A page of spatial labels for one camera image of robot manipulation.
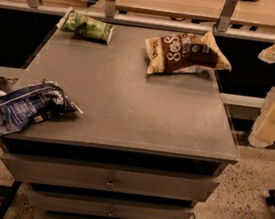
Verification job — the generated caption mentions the blue chip bag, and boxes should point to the blue chip bag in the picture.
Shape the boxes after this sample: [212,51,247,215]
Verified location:
[0,80,82,138]

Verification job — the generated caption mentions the brown and cream chip bag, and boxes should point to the brown and cream chip bag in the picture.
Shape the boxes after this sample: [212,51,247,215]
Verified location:
[145,31,232,75]

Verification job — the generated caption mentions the green jalapeno chip bag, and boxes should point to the green jalapeno chip bag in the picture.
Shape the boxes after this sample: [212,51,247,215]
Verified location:
[57,7,114,44]

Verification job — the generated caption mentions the grey drawer cabinet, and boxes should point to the grey drawer cabinet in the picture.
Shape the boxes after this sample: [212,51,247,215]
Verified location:
[0,26,238,219]

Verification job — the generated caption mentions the wooden counter with railing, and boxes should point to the wooden counter with railing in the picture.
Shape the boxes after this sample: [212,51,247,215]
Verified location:
[0,0,275,42]

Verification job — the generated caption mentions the middle drawer with knob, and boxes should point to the middle drawer with knob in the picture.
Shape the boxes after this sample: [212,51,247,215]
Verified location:
[30,190,191,219]

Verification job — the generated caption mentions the top drawer with knob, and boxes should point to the top drawer with knob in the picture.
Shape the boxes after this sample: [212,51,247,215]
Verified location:
[1,154,219,202]

